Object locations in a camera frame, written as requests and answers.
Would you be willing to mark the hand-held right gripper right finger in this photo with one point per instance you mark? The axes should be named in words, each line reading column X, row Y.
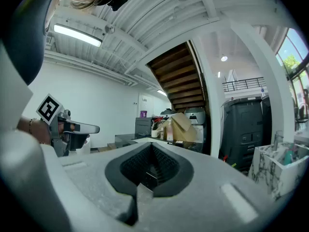
column 205, row 190

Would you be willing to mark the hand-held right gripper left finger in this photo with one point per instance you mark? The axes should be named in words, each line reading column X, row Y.
column 84, row 178

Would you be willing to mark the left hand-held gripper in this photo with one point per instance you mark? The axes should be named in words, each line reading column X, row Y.
column 49, row 107

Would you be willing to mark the pink pump bottle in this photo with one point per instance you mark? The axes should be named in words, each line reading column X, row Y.
column 170, row 132

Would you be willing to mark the person's left forearm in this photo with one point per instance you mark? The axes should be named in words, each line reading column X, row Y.
column 38, row 132

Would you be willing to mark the person's left hand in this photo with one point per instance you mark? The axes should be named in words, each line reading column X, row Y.
column 66, row 128

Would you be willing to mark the red floor item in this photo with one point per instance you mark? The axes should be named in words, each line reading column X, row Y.
column 225, row 158

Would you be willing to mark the black oven appliance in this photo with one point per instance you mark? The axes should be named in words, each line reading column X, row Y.
column 143, row 126

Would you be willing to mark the purple container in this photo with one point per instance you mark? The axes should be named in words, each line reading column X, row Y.
column 144, row 113

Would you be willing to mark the white door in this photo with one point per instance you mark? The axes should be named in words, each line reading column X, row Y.
column 146, row 105

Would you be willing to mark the cream cup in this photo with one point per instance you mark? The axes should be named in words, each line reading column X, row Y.
column 154, row 134

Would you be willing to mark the cardboard box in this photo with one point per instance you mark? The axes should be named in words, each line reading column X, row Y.
column 183, row 127

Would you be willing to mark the white grey-lidded appliance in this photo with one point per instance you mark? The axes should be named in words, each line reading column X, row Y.
column 167, row 112
column 195, row 115

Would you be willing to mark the ceiling tube lamp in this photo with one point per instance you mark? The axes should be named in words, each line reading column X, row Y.
column 161, row 92
column 77, row 35

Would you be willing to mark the teal item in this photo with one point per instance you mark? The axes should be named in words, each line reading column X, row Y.
column 288, row 158

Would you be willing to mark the round silver ceiling fixture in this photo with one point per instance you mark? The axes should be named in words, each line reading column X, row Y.
column 109, row 29

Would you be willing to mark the wooden staircase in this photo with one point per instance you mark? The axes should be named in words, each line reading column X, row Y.
column 178, row 76

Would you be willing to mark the person's dark top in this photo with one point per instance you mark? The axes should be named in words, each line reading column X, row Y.
column 26, row 45

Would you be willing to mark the black metal railing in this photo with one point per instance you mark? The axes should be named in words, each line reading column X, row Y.
column 243, row 84

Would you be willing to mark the round ceiling lamp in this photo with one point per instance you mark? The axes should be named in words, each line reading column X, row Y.
column 224, row 58

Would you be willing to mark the large window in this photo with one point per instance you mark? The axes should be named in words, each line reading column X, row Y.
column 293, row 62

